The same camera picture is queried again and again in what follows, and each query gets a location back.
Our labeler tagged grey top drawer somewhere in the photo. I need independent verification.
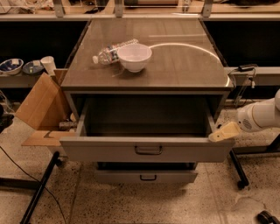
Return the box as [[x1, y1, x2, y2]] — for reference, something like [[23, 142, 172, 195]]
[[60, 95, 234, 163]]

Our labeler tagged grey drawer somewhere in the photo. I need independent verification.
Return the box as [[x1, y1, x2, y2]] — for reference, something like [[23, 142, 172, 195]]
[[94, 170, 198, 184], [60, 95, 234, 163]]

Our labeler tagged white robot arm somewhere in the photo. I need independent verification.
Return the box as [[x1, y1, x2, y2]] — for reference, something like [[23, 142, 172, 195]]
[[208, 89, 280, 142]]

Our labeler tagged grey drawer cabinet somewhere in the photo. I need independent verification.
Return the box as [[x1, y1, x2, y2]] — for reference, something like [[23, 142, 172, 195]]
[[59, 17, 235, 170]]

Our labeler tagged grey bottom drawer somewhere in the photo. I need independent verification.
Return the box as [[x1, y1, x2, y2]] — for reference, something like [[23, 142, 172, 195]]
[[94, 170, 198, 184]]

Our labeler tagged grey shelf right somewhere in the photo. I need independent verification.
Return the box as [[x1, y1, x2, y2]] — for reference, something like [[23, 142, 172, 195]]
[[225, 66, 280, 86]]

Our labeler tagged grey shelf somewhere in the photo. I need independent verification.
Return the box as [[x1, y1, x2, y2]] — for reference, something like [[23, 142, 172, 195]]
[[225, 66, 280, 86], [0, 73, 39, 88]]

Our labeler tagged black power adapter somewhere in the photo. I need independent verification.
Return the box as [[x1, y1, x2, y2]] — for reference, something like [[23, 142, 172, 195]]
[[238, 64, 257, 72]]

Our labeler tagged black caster wheel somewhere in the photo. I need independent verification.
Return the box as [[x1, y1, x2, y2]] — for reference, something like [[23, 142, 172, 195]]
[[257, 211, 280, 224]]

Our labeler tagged white bowl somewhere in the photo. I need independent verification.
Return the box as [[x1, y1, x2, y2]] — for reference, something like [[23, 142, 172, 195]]
[[117, 44, 152, 73]]

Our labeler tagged clear plastic water bottle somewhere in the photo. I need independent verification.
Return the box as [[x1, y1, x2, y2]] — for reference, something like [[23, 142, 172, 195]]
[[92, 38, 138, 65]]

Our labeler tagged brown cardboard box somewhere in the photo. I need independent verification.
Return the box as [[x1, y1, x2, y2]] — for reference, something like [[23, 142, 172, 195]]
[[15, 73, 74, 147]]

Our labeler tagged white paper cup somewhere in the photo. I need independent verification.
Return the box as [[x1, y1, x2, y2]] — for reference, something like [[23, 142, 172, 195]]
[[40, 56, 56, 75]]

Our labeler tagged blue patterned bowl right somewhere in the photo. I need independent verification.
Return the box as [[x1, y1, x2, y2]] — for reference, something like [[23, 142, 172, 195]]
[[22, 60, 45, 76]]

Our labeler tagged blue patterned bowl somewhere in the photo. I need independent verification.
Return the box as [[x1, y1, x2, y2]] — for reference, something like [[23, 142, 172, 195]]
[[0, 59, 24, 75], [22, 60, 45, 76]]

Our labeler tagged grey shelf left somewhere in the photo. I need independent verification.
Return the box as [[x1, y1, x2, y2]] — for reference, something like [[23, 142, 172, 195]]
[[0, 73, 39, 88]]

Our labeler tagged black object left edge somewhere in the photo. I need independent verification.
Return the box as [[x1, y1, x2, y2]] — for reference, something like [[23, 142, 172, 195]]
[[0, 105, 14, 133]]

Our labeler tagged blue patterned bowl left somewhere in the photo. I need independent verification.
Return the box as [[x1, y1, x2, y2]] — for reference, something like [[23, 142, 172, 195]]
[[0, 59, 24, 75]]

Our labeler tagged black frame leg right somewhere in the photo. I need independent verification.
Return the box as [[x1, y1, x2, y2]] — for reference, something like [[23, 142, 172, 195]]
[[229, 150, 249, 189]]

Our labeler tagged black frame leg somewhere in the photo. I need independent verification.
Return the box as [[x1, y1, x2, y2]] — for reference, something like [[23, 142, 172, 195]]
[[20, 151, 60, 224], [229, 150, 249, 189]]

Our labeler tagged black top drawer handle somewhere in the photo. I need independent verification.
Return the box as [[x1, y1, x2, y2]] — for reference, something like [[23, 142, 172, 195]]
[[135, 146, 163, 156]]

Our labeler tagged black frame leg left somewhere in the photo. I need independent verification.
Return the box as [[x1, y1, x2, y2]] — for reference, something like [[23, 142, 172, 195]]
[[20, 151, 60, 224]]

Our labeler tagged black floor cable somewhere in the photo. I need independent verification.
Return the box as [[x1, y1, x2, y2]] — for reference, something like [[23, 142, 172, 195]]
[[0, 145, 68, 224]]

